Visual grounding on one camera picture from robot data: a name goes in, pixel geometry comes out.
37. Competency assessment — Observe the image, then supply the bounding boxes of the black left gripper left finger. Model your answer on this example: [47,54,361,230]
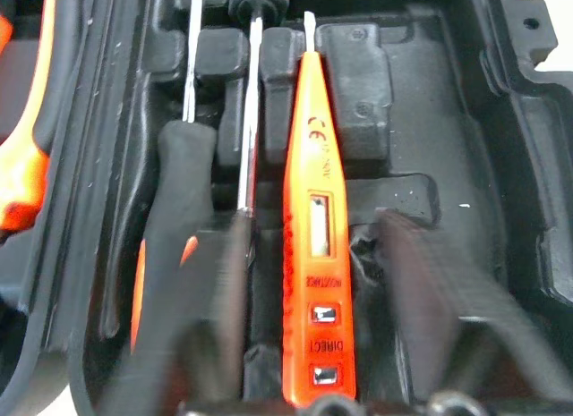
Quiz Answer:
[172,214,252,412]

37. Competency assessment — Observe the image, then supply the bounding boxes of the orange handled pliers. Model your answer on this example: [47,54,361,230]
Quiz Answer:
[0,0,59,245]

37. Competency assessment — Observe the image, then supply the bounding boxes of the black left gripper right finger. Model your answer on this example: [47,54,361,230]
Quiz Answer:
[375,208,573,406]

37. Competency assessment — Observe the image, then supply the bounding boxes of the slim black handled screwdriver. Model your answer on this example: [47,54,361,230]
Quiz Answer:
[230,11,266,283]

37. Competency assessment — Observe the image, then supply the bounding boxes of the black orange handled screwdriver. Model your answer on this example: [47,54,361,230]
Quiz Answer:
[100,0,218,416]

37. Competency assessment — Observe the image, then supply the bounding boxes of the black plastic tool case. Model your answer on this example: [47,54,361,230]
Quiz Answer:
[0,0,573,416]

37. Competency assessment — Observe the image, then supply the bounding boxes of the orange voltage tester pen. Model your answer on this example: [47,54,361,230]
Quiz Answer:
[281,11,358,408]

